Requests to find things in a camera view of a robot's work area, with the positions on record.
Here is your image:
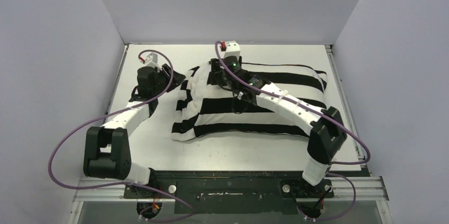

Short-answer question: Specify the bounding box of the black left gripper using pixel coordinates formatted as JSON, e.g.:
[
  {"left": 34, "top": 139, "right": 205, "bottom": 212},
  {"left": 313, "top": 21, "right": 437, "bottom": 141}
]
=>
[{"left": 151, "top": 64, "right": 185, "bottom": 96}]

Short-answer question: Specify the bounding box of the black white striped pillowcase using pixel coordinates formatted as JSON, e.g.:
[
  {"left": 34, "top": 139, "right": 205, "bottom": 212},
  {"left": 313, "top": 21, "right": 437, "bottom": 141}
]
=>
[{"left": 170, "top": 62, "right": 328, "bottom": 141}]

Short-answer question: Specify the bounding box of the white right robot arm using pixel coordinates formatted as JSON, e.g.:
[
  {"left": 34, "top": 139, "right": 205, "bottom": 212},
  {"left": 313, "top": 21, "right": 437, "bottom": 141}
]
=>
[{"left": 210, "top": 56, "right": 347, "bottom": 196}]

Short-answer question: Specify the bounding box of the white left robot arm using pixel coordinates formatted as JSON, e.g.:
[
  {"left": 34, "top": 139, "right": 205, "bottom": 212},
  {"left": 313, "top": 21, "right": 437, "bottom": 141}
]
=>
[{"left": 83, "top": 64, "right": 186, "bottom": 198}]

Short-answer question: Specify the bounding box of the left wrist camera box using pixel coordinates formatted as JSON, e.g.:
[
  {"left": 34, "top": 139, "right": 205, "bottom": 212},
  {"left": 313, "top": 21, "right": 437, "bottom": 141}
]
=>
[{"left": 138, "top": 50, "right": 161, "bottom": 68}]

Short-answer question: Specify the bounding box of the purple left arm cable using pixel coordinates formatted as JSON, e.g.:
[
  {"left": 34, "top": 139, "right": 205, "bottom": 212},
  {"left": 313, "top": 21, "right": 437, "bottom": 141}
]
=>
[{"left": 46, "top": 50, "right": 176, "bottom": 190}]

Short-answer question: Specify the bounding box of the black metal base rail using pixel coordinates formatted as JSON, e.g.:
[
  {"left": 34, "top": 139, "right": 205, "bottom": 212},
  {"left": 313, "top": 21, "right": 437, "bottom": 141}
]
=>
[{"left": 76, "top": 169, "right": 388, "bottom": 224}]

